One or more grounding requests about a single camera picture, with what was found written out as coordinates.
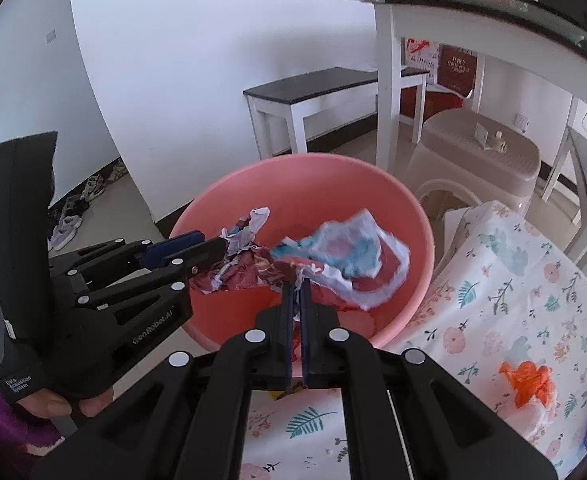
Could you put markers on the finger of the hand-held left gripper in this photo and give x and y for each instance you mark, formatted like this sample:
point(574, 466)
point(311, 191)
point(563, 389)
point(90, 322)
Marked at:
point(173, 249)
point(173, 275)

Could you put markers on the small white card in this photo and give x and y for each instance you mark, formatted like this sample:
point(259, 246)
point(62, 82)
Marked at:
point(483, 136)

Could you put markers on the pink plastic basin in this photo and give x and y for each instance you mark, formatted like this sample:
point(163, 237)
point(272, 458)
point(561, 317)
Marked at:
point(298, 190)

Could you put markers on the white wall outlet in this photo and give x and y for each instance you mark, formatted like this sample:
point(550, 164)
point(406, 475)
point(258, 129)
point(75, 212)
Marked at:
point(523, 122)

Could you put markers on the beige plastic stool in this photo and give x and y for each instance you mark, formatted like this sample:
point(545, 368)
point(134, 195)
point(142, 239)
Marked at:
point(453, 155)

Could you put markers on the small white bottle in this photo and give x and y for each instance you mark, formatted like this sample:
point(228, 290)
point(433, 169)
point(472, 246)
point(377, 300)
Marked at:
point(499, 142)

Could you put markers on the row of shoes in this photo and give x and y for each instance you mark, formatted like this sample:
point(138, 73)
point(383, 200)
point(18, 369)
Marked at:
point(66, 225)

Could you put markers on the dark red gift bag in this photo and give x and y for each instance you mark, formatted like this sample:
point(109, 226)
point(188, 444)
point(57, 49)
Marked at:
point(456, 72)

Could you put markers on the person's left hand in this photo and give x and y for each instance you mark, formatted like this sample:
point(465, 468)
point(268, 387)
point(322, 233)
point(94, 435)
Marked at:
point(48, 405)

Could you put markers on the white table with glass top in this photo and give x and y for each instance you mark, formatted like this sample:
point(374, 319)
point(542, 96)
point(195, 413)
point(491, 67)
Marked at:
point(388, 85)

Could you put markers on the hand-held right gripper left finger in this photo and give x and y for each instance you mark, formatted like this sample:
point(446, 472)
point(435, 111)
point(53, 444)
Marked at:
point(273, 340)

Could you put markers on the white wall switch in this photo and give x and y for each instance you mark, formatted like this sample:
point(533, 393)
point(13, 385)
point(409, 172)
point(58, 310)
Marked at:
point(50, 36)

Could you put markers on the dark red wrapper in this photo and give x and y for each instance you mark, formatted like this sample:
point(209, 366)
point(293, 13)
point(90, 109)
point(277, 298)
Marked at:
point(243, 270)

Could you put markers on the floral tablecloth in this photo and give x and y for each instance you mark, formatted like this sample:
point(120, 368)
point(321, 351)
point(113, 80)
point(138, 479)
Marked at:
point(498, 300)

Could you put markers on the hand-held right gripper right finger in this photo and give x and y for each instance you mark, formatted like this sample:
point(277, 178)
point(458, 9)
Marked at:
point(318, 340)

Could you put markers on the orange white plastic bag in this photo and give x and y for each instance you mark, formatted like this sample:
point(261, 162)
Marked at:
point(528, 377)

